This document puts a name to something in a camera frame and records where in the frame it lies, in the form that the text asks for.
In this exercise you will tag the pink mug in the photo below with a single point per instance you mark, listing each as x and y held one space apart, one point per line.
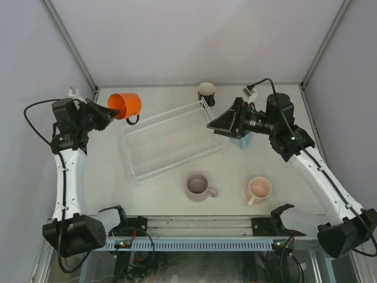
258 190

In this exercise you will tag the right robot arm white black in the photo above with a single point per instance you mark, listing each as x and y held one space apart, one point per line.
348 224

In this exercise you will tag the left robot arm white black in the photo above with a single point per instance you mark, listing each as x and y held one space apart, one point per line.
70 155

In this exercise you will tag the black mug cream inside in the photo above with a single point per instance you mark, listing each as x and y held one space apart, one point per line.
207 91

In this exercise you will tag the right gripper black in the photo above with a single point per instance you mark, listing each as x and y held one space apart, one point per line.
238 115

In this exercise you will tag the white wire dish rack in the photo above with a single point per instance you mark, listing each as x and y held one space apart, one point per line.
171 140

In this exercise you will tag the blue slotted cable duct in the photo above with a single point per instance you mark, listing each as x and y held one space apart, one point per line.
185 245

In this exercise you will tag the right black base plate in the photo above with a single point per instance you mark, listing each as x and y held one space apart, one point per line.
264 226

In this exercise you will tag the aluminium front frame rail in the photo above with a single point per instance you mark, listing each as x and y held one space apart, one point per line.
200 225

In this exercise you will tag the light blue mug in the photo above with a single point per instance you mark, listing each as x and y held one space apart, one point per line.
243 142

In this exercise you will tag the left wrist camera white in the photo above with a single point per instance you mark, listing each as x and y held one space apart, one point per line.
74 93

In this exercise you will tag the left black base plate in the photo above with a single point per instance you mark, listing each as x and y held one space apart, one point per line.
136 225

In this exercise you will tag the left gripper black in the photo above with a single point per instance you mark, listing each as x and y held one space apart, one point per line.
89 115

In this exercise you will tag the orange mug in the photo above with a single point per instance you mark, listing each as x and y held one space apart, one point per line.
128 105

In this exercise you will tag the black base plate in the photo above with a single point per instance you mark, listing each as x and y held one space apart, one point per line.
264 226
136 225

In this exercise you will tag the lilac mug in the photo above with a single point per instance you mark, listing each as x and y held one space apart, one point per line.
198 188

